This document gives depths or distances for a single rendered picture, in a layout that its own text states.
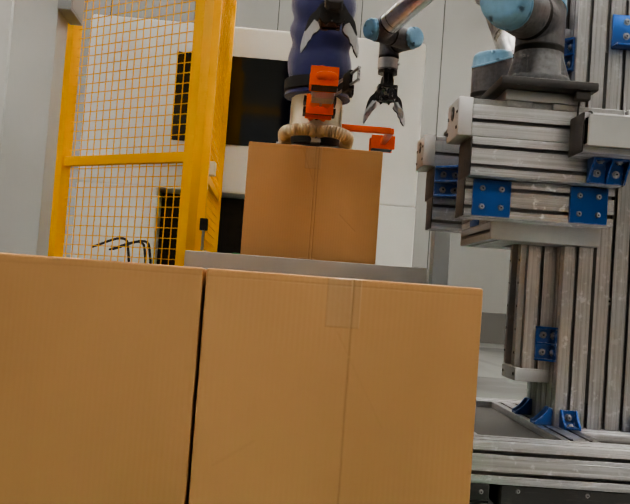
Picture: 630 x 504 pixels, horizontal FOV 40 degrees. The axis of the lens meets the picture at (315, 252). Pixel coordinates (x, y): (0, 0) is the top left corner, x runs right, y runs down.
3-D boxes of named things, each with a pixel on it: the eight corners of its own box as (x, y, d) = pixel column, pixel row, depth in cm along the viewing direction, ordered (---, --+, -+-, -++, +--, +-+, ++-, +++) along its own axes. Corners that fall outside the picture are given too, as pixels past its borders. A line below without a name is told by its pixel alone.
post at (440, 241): (415, 444, 310) (434, 167, 315) (434, 445, 311) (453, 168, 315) (419, 447, 303) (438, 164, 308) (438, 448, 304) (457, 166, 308)
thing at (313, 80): (308, 91, 232) (309, 72, 232) (335, 93, 233) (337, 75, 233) (309, 83, 224) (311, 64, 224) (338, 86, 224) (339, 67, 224)
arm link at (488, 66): (461, 94, 258) (464, 49, 258) (492, 102, 265) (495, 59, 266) (490, 88, 248) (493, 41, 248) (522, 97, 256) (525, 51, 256)
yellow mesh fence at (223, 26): (194, 375, 480) (223, 3, 489) (212, 377, 480) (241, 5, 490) (171, 404, 363) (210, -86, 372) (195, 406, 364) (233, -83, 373)
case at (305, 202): (247, 278, 314) (255, 168, 316) (357, 286, 315) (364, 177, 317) (238, 275, 254) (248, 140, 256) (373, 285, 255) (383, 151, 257)
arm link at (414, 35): (401, 42, 302) (381, 48, 311) (425, 49, 308) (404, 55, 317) (402, 20, 302) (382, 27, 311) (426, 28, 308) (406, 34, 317)
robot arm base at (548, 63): (557, 99, 214) (560, 59, 215) (578, 85, 199) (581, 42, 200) (497, 94, 214) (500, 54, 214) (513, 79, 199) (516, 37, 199)
